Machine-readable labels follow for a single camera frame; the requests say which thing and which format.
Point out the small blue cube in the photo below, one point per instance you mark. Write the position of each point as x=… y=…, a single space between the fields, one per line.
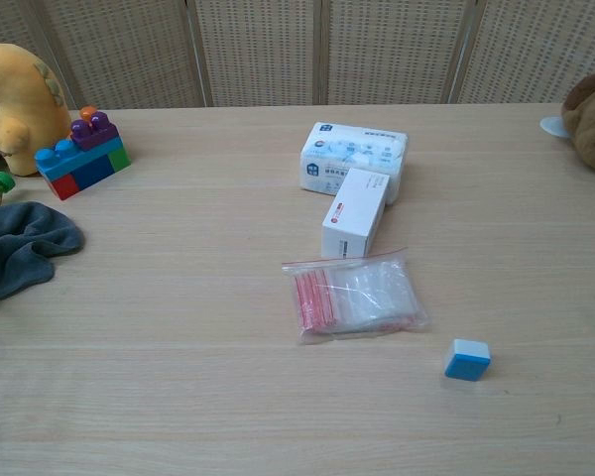
x=468 y=359

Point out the white carton red logo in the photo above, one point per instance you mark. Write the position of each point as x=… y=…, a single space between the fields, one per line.
x=354 y=213

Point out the clear zip bag pack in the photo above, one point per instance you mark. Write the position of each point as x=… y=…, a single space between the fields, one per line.
x=357 y=297

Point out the white tissue pack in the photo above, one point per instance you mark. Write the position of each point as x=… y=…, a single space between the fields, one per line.
x=349 y=149

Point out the woven folding screen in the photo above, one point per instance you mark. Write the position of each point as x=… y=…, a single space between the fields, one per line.
x=263 y=49

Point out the colourful toy building blocks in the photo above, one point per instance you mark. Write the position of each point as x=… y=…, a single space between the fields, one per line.
x=86 y=166

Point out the white round disc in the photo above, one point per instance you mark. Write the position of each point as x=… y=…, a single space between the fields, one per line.
x=553 y=126

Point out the grey cloth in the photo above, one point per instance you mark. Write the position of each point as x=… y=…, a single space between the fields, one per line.
x=15 y=248

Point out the orange-yellow plush toy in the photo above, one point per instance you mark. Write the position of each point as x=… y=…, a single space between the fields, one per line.
x=25 y=99

